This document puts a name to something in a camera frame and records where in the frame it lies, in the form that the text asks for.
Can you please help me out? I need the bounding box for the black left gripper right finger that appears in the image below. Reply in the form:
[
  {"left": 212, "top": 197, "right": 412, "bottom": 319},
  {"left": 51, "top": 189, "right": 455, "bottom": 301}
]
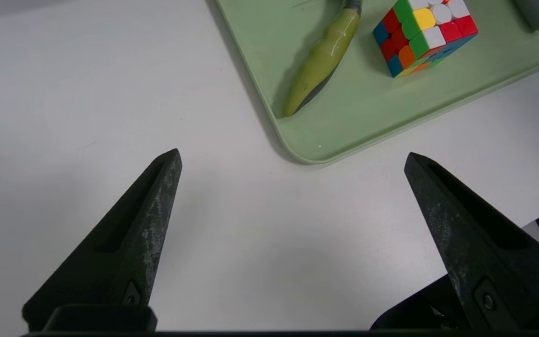
[{"left": 404, "top": 152, "right": 539, "bottom": 330}]

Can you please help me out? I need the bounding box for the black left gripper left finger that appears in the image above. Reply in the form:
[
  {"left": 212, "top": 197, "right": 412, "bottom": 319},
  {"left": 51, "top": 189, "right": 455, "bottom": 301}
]
[{"left": 22, "top": 148, "right": 183, "bottom": 330}]

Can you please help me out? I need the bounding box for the multicoloured puzzle cube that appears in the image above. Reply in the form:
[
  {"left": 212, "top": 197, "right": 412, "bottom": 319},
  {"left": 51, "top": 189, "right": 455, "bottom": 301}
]
[{"left": 372, "top": 0, "right": 479, "bottom": 79}]

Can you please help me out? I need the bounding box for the white peeler with grey handle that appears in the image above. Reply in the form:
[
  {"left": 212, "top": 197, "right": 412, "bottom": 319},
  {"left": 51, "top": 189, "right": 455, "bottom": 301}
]
[{"left": 512, "top": 0, "right": 539, "bottom": 31}]

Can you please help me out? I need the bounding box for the light green plastic tray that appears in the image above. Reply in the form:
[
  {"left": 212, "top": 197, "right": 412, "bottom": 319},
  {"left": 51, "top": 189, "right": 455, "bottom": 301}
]
[{"left": 214, "top": 0, "right": 539, "bottom": 165}]

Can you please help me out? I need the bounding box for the grey brush with green handle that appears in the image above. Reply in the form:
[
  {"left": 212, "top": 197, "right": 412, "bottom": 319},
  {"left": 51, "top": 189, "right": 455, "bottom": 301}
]
[{"left": 283, "top": 0, "right": 364, "bottom": 117}]

